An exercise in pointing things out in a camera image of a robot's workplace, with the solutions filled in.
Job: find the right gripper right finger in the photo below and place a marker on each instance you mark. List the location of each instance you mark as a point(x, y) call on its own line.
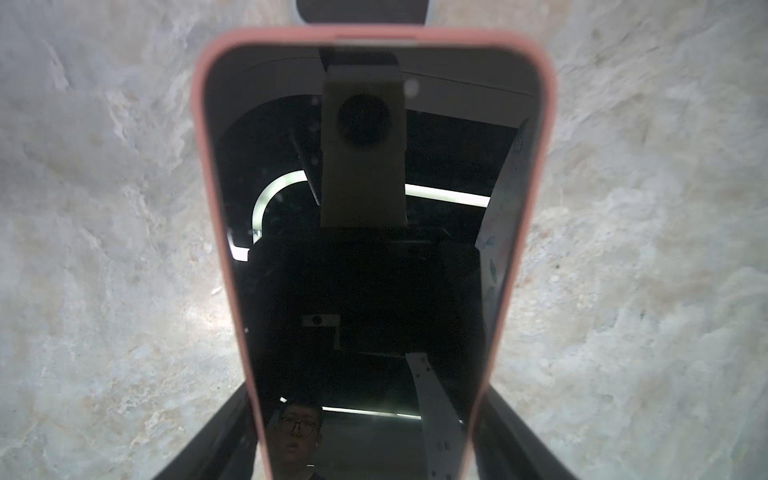
point(506, 448)

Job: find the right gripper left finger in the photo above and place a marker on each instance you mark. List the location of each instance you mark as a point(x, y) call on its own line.
point(225, 448)

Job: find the pink phone case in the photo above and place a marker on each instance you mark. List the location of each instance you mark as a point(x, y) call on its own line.
point(207, 180)

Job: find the blue phone black screen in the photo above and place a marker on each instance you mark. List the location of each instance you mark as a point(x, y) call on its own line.
point(363, 11)

